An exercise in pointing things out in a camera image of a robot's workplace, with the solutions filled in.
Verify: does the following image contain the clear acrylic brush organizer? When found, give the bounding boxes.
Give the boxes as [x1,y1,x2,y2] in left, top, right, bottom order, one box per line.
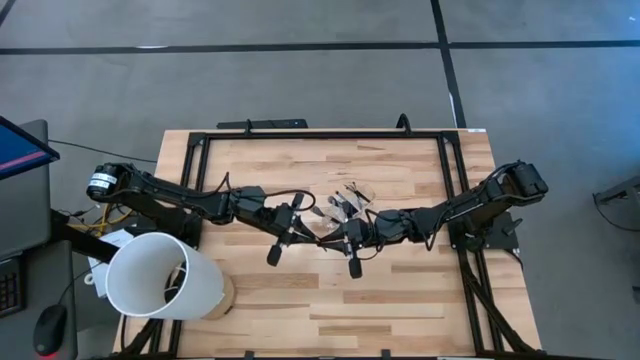
[319,181,377,232]

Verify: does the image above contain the black aluminium table frame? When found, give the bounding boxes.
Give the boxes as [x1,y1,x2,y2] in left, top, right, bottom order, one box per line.
[114,128,546,360]

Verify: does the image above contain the white paper sheet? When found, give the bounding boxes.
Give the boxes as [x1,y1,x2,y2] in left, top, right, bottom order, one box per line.
[87,228,136,299]

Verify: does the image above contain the yellow cable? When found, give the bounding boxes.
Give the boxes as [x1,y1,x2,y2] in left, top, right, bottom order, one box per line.
[69,204,126,236]

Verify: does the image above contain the black slanted post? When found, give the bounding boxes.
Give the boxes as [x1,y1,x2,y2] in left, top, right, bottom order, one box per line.
[48,208,121,265]

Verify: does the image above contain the black keyboard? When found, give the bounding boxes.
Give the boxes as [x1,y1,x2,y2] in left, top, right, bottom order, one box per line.
[0,254,26,319]

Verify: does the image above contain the black floor cable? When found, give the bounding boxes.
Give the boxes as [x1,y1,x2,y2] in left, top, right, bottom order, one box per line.
[48,138,159,164]
[592,189,640,234]

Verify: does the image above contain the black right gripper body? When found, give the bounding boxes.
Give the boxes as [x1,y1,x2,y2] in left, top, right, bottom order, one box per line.
[345,217,379,261]

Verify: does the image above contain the black flat bar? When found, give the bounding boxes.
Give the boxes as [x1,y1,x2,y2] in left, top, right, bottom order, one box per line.
[216,118,309,130]

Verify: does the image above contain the white cylindrical lampshade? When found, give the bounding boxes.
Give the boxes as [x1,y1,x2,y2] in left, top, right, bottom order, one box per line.
[104,231,226,322]

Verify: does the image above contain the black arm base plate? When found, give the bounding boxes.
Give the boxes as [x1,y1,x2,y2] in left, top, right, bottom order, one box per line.
[446,209,521,251]
[172,212,205,250]

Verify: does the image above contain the grey desk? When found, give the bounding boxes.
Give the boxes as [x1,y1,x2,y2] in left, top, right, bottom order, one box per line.
[0,118,79,360]

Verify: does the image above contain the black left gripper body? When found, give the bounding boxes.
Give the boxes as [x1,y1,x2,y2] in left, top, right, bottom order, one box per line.
[266,193,307,247]

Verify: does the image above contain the black computer mouse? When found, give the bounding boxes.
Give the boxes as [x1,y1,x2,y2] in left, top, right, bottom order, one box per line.
[32,303,69,357]

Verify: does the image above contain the grey metal stand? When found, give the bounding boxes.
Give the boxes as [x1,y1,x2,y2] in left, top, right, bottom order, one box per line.
[593,173,640,206]

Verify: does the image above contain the round wooden lamp base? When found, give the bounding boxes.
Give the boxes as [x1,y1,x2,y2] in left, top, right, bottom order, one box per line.
[199,273,237,322]

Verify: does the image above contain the computer monitor blue screen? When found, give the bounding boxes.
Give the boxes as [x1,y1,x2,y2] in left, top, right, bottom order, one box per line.
[0,114,61,181]

